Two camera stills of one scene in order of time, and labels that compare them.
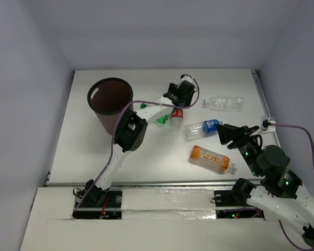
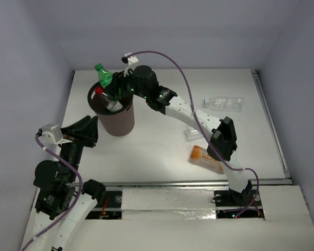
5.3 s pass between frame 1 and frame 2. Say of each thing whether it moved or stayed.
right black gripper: moved
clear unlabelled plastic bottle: stayed
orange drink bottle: stayed
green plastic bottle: moved
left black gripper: moved
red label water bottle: moved
